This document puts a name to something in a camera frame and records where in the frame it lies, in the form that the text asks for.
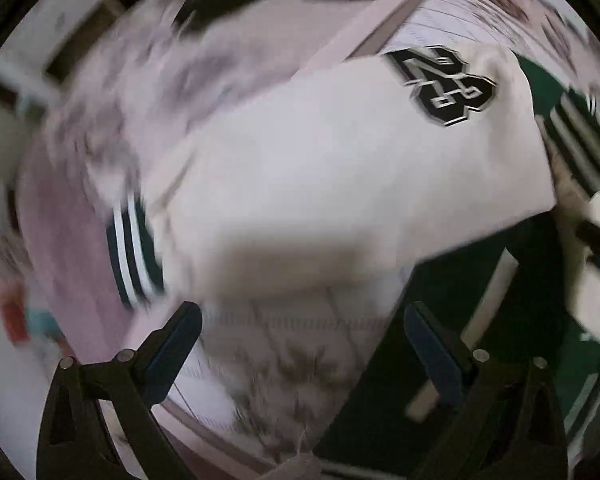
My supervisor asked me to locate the green white varsity jacket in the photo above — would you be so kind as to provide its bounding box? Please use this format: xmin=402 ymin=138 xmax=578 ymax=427
xmin=104 ymin=44 xmax=600 ymax=470

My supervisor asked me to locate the white checked floral mat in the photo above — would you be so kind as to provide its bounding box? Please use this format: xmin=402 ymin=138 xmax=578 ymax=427
xmin=114 ymin=0 xmax=554 ymax=462

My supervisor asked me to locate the floral rose bed blanket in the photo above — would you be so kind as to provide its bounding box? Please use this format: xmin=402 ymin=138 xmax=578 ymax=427
xmin=18 ymin=0 xmax=600 ymax=479

